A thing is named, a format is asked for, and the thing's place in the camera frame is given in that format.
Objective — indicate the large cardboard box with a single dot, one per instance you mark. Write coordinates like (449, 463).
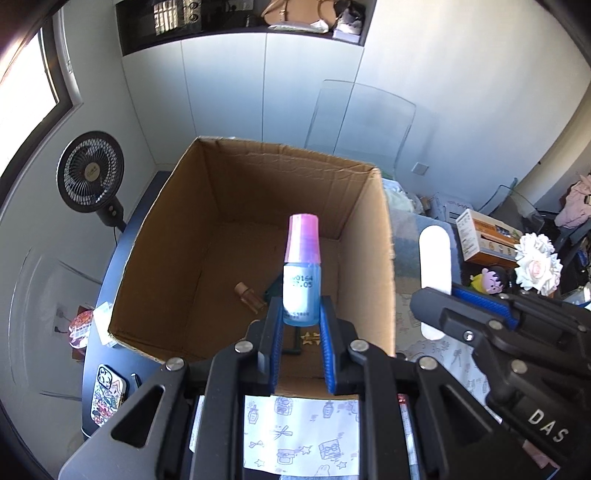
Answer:
(222, 219)

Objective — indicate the pink clothing pile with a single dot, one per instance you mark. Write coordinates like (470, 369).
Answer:
(576, 210)

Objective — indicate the white printed placemat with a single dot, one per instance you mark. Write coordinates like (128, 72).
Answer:
(298, 438)

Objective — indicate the teal plastic handle frame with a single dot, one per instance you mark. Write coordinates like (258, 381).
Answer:
(291, 340)

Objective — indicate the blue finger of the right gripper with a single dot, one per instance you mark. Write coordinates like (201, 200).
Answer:
(492, 304)
(458, 319)

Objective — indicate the yellow star hair clip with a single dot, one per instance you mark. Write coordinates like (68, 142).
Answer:
(310, 338)

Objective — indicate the glass bottle pink cap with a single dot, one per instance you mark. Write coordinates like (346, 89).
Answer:
(249, 298)

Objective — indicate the clear acrylic chair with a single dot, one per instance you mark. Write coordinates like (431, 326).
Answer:
(360, 122)

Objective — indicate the tan handbag on shelf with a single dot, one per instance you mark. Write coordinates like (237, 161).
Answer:
(300, 11)

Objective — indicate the white rose bouquet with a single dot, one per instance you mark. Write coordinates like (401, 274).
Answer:
(539, 267)

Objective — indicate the green plastic tray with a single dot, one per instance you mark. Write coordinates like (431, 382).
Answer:
(275, 289)

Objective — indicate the blue spray bottle pink cap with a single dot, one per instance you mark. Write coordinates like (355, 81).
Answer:
(302, 272)

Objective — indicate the cartoon boy figurine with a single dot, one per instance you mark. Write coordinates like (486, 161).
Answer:
(491, 281)

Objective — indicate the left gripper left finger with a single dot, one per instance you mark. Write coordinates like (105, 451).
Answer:
(217, 390)

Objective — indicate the orange white carton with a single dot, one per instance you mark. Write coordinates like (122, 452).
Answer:
(486, 241)

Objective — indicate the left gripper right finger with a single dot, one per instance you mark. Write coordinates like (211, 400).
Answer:
(389, 392)

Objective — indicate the phone with cartoon case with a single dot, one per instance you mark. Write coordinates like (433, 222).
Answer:
(109, 392)

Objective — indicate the black wall fan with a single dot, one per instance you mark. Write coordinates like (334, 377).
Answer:
(89, 174)

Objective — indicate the white nail file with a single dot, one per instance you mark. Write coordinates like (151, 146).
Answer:
(436, 259)

